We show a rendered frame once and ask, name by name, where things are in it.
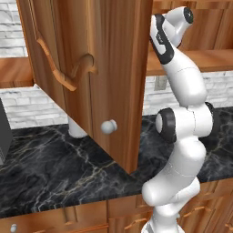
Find grey wall outlet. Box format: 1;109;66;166
154;76;168;92

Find wooden drawer front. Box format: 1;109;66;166
106;194;154;233
0;200;109;233
177;177;233;233

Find silver round door knob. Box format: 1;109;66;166
100;118;118;136

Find wooden wall cabinets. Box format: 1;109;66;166
146;0;233;77

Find wooden cabinet door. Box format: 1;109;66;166
16;0;154;175

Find wooden wall cabinet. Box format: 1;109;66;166
0;56;35;89

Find dark grey appliance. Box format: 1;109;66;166
0;98;14;167

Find white mug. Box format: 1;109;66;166
66;116;89;139

